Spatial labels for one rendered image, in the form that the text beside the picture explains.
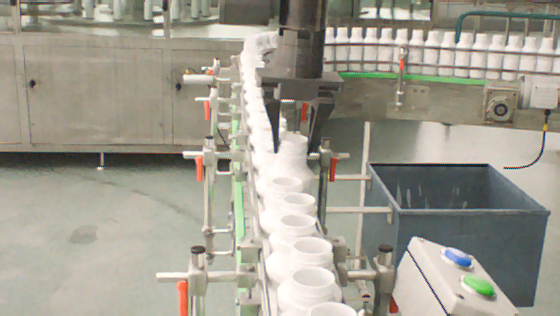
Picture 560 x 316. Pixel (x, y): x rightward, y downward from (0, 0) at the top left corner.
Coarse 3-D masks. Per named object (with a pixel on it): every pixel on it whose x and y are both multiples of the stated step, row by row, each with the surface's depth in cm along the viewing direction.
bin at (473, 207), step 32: (384, 192) 136; (416, 192) 158; (448, 192) 158; (480, 192) 159; (512, 192) 144; (384, 224) 137; (416, 224) 126; (448, 224) 127; (480, 224) 128; (512, 224) 128; (544, 224) 129; (352, 256) 155; (480, 256) 130; (512, 256) 131; (512, 288) 133
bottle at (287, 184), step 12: (276, 180) 75; (288, 180) 76; (300, 180) 74; (276, 192) 73; (288, 192) 72; (300, 192) 74; (276, 204) 73; (264, 216) 74; (276, 216) 73; (264, 228) 74; (276, 228) 73; (264, 240) 74; (264, 252) 75
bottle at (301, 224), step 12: (288, 216) 64; (300, 216) 64; (288, 228) 62; (300, 228) 61; (312, 228) 62; (288, 240) 62; (276, 252) 63; (288, 252) 62; (276, 264) 63; (288, 264) 62; (276, 276) 62; (276, 288) 63; (276, 300) 63; (264, 312) 66; (276, 312) 63
